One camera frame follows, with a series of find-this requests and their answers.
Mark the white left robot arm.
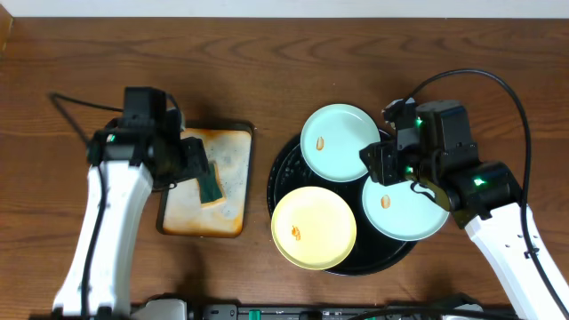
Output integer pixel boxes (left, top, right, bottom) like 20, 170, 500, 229
48, 160, 195, 319

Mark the pale yellow plate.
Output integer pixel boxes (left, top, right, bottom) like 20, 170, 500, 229
271, 187, 357, 270

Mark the rectangular soapy baking tray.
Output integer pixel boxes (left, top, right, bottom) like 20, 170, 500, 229
156, 120, 253, 238

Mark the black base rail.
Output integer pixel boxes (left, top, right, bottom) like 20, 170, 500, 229
130, 295, 517, 320

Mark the green and yellow sponge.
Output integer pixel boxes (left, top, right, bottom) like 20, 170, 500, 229
197, 162, 226, 207

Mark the mint green plate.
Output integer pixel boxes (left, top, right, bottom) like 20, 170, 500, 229
362, 178, 450, 242
301, 104, 381, 182

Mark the round black tray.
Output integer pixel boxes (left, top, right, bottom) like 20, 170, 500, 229
267, 134, 415, 276

